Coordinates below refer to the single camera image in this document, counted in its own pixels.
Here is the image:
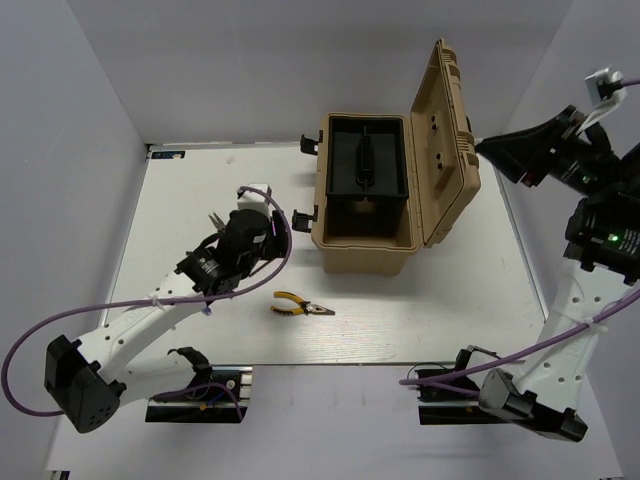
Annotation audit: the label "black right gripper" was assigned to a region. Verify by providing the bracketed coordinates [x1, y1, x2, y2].
[475, 102, 623, 197]

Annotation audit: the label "tan plastic toolbox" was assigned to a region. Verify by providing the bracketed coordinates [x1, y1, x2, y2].
[291, 39, 481, 275]

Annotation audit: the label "black toolbox tray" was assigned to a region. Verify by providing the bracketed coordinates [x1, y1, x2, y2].
[326, 116, 409, 202]

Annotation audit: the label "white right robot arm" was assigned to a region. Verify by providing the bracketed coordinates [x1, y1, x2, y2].
[451, 105, 639, 442]

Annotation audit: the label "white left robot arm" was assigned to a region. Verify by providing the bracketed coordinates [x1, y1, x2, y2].
[45, 209, 291, 434]

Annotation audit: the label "yellow black pliers near arm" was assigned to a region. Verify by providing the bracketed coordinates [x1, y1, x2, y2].
[209, 212, 226, 234]

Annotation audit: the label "yellow black needle-nose pliers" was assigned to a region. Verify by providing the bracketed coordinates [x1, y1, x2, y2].
[270, 291, 336, 317]

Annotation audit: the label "blue table label left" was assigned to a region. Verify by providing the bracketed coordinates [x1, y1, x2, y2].
[150, 150, 186, 160]

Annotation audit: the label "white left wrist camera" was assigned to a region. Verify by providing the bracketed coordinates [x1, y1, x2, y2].
[237, 183, 272, 217]

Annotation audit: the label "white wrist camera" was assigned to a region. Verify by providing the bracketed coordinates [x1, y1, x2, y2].
[237, 183, 272, 217]
[582, 67, 626, 130]

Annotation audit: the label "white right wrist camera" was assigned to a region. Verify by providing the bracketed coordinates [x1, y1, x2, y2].
[582, 67, 626, 130]

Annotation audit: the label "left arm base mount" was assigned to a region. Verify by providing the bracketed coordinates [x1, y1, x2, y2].
[145, 366, 253, 425]

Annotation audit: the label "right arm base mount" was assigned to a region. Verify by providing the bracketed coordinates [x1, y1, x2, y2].
[406, 362, 506, 426]

